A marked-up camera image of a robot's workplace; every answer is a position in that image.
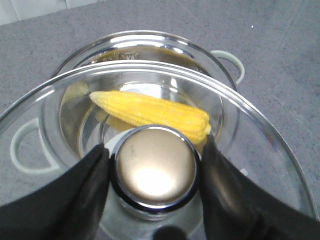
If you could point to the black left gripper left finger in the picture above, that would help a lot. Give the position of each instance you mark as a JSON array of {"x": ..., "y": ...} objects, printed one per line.
[{"x": 68, "y": 208}]

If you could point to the pale green electric cooking pot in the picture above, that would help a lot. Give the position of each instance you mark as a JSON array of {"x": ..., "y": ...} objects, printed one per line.
[{"x": 76, "y": 120}]

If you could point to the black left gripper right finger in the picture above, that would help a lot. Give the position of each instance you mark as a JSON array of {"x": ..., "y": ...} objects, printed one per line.
[{"x": 235, "y": 208}]

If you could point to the glass pot lid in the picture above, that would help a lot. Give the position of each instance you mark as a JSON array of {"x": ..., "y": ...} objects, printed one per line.
[{"x": 154, "y": 188}]

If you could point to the white pleated curtain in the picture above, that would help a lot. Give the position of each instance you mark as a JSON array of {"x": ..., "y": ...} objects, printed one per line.
[{"x": 12, "y": 11}]

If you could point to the yellow corn cob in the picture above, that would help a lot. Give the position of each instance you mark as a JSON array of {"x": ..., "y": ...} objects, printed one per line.
[{"x": 138, "y": 109}]

